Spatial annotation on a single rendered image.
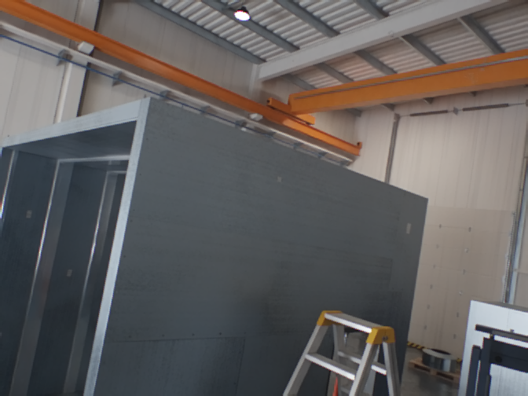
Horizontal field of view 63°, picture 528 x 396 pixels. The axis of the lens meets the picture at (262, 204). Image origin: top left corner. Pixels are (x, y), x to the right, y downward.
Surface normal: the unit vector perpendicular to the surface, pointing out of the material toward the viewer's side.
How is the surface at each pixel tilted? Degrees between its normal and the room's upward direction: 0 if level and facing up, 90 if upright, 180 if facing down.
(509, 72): 90
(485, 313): 90
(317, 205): 90
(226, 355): 90
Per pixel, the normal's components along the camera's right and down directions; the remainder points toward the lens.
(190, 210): 0.65, 0.07
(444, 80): -0.74, -0.17
